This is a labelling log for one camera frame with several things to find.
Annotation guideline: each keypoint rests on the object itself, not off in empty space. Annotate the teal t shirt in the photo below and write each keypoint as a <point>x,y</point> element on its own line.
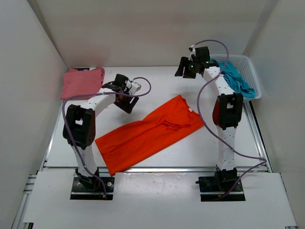
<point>234,79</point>

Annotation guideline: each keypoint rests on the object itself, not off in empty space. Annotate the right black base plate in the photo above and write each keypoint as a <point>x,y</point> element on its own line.
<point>211,191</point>

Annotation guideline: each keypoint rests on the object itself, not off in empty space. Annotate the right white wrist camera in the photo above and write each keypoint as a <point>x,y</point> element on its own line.
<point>192,55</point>

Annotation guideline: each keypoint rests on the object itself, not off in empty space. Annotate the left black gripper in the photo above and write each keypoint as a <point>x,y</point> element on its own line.
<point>127,107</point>

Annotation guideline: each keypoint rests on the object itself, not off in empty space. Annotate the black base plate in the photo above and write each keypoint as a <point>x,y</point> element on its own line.
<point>211,191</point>
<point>82,190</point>

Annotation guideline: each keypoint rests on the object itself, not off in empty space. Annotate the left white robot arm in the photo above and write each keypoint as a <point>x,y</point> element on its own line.
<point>80,124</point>

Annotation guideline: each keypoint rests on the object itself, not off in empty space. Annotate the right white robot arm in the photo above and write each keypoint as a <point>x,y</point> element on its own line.
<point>226,114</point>

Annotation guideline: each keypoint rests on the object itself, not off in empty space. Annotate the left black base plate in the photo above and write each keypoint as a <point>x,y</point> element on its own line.
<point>82,190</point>

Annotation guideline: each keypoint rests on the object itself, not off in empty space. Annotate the orange t shirt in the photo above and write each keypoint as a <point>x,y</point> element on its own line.
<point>132,143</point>

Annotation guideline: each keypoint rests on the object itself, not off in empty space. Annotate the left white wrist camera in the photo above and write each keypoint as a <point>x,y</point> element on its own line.
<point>133,87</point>

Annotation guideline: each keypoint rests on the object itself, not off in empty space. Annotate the white plastic basket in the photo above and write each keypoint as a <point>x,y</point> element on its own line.
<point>245,67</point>

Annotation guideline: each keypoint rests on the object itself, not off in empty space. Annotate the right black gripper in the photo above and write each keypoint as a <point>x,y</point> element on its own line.
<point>183,64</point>

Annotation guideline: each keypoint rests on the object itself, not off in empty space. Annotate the aluminium frame rail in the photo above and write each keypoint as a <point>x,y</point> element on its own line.
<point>161,191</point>

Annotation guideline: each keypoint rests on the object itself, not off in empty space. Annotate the pink t shirt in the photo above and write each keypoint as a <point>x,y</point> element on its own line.
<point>77,82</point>

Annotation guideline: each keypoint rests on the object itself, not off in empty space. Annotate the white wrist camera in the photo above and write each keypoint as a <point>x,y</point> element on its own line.
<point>192,55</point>
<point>133,87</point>

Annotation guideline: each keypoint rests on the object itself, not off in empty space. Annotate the black corner label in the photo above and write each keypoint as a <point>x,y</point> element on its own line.
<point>82,69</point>

